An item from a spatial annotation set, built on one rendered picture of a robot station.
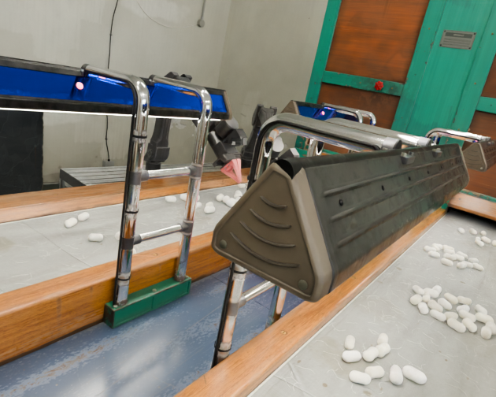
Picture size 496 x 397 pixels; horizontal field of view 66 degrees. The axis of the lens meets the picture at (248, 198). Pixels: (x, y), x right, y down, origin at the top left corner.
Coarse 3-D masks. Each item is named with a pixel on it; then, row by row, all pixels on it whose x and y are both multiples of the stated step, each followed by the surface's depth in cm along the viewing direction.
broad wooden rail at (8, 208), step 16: (176, 176) 141; (208, 176) 150; (224, 176) 154; (32, 192) 101; (48, 192) 103; (64, 192) 105; (80, 192) 107; (96, 192) 110; (112, 192) 112; (144, 192) 120; (160, 192) 124; (176, 192) 130; (0, 208) 88; (16, 208) 90; (32, 208) 93; (48, 208) 96; (64, 208) 99; (80, 208) 102
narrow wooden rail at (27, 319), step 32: (160, 256) 81; (192, 256) 87; (32, 288) 62; (64, 288) 64; (96, 288) 68; (0, 320) 56; (32, 320) 60; (64, 320) 65; (96, 320) 70; (0, 352) 57
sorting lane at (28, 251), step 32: (224, 192) 143; (0, 224) 86; (32, 224) 89; (64, 224) 92; (96, 224) 95; (160, 224) 103; (0, 256) 74; (32, 256) 76; (64, 256) 78; (96, 256) 81; (0, 288) 65
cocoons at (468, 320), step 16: (432, 256) 119; (448, 256) 119; (464, 256) 122; (416, 288) 93; (432, 288) 95; (432, 304) 87; (448, 304) 88; (448, 320) 81; (464, 320) 83; (480, 320) 86; (352, 336) 68; (384, 336) 70; (352, 352) 64; (368, 352) 65; (384, 352) 66; (368, 368) 61
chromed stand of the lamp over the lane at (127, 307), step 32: (128, 160) 62; (192, 160) 76; (128, 192) 64; (192, 192) 77; (128, 224) 66; (192, 224) 79; (128, 256) 68; (128, 288) 71; (160, 288) 79; (128, 320) 73
